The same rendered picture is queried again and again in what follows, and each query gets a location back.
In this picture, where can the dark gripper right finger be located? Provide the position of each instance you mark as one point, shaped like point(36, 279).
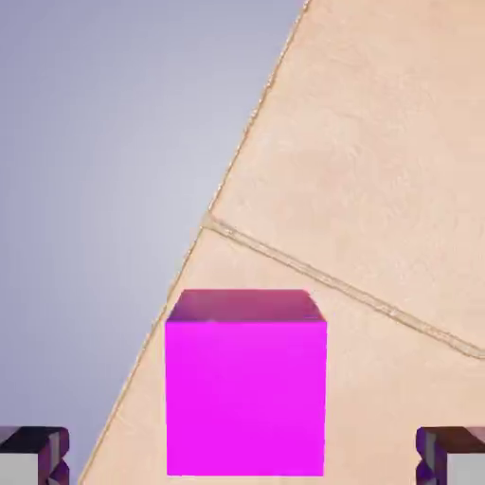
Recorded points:
point(454, 454)

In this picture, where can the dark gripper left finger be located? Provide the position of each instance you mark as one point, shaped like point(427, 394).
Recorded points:
point(26, 454)

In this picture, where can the small magenta cube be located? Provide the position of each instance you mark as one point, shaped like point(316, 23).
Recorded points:
point(246, 394)

